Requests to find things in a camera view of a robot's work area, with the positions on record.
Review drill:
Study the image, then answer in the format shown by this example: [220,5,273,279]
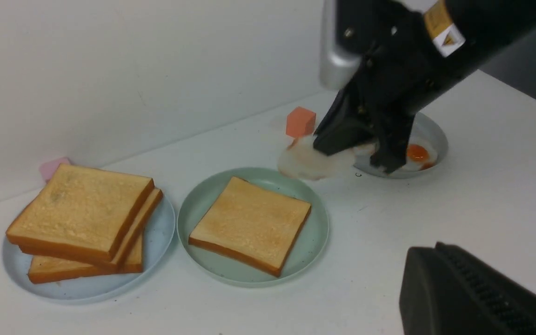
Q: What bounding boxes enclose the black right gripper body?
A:
[338,0,464,121]

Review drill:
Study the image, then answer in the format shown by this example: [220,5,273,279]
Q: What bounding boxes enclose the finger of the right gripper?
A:
[313,86,380,156]
[370,112,415,174]

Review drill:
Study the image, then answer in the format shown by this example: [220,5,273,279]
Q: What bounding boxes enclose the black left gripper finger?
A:
[399,242,536,335]

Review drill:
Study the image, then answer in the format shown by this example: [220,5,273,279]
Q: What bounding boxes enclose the fried egg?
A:
[277,135,376,181]
[400,136,438,172]

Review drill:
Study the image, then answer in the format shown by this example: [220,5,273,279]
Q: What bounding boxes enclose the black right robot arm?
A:
[313,0,536,174]

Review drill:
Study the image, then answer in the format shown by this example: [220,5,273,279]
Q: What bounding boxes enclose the grey egg plate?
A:
[354,113,449,180]

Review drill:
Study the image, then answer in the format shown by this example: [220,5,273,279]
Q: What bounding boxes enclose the orange cube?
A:
[285,107,316,138]

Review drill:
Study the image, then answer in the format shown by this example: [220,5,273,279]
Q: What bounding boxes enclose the green center plate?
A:
[176,167,329,288]

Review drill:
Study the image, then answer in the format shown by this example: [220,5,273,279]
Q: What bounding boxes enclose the light blue bread plate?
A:
[1,196,177,305]

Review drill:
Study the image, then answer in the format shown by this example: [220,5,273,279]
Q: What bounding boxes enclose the pink cube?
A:
[39,157,72,183]

